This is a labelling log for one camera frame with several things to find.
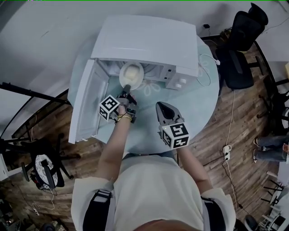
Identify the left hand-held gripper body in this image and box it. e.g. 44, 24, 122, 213
98, 89, 139, 124

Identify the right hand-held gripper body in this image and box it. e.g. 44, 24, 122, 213
158, 115, 190, 150

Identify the white dish with food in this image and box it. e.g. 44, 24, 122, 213
119, 61, 145, 91

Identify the white microwave appliance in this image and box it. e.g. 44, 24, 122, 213
67, 14, 200, 145

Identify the person's left forearm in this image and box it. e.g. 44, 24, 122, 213
98, 116, 133, 181

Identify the person's right forearm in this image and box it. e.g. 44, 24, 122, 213
176, 145, 214, 194

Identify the person's left hand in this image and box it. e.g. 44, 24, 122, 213
117, 94, 137, 119

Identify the white power strip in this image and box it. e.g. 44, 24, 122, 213
222, 144, 233, 162

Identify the person's cream shirt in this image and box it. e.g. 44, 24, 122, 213
71, 154, 238, 231

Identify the black metal stand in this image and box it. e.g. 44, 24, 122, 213
0, 82, 71, 145

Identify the black mesh office chair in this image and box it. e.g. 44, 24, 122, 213
214, 2, 269, 91

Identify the black chair with patterned cushion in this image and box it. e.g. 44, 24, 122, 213
20, 133, 81, 190

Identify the white microwave power cable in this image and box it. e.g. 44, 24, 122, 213
197, 53, 221, 87

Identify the long white floor cable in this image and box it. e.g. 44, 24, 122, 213
202, 89, 249, 215

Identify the black and grey shoulder strap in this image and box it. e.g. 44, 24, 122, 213
83, 189, 113, 231
200, 195, 227, 231

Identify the black metal table frame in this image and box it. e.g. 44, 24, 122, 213
253, 40, 289, 136

